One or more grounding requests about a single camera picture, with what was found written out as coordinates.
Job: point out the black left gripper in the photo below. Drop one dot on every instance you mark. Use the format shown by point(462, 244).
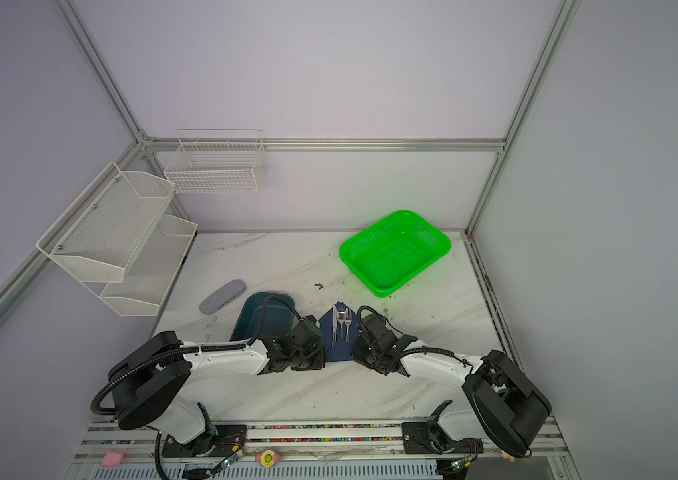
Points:
point(320, 362)

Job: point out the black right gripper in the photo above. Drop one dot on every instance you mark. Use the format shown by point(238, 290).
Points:
point(360, 340)

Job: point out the dark blue paper napkin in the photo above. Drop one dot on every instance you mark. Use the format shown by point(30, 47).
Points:
point(341, 351)

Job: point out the teal plastic utensil tray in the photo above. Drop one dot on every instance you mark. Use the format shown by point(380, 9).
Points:
point(270, 313)

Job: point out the silver metal knife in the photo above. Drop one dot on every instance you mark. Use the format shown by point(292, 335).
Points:
point(334, 323)

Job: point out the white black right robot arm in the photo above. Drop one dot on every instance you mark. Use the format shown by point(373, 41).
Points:
point(505, 405)

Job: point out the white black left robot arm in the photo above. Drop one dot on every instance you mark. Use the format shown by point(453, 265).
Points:
point(145, 388)

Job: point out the grey oval stone pad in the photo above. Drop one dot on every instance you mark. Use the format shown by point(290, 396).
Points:
point(222, 296)

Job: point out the green perforated plastic basket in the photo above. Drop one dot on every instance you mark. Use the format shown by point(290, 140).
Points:
point(390, 253)

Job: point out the pink green round toy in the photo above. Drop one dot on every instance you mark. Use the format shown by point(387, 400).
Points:
point(268, 458)

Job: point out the white mesh two-tier shelf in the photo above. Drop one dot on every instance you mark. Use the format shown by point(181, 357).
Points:
point(120, 241)

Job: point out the pink small toy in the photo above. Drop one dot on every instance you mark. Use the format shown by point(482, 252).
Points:
point(112, 459)

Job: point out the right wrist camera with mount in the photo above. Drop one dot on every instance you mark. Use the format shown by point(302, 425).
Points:
point(374, 328)

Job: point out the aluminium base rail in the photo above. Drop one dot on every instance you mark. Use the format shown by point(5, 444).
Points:
point(305, 447)

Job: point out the white wire wall basket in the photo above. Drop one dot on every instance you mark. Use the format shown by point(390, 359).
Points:
point(211, 161)

